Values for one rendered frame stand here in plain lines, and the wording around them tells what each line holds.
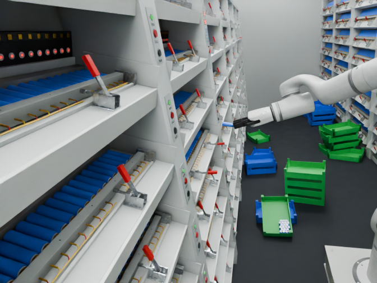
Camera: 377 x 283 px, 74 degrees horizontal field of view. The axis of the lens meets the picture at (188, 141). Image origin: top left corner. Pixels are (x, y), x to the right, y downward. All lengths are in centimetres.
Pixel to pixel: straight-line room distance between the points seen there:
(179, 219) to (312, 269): 128
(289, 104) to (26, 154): 97
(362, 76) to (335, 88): 9
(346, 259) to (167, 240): 94
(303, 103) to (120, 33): 77
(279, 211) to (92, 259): 183
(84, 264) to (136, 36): 45
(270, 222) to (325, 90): 132
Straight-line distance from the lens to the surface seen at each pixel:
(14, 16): 61
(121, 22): 62
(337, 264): 141
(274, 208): 217
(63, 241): 44
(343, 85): 99
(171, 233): 73
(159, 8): 74
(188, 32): 129
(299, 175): 225
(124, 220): 49
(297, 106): 112
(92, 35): 66
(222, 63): 197
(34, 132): 36
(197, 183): 93
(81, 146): 36
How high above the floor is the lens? 142
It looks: 21 degrees down
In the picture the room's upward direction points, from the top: 11 degrees counter-clockwise
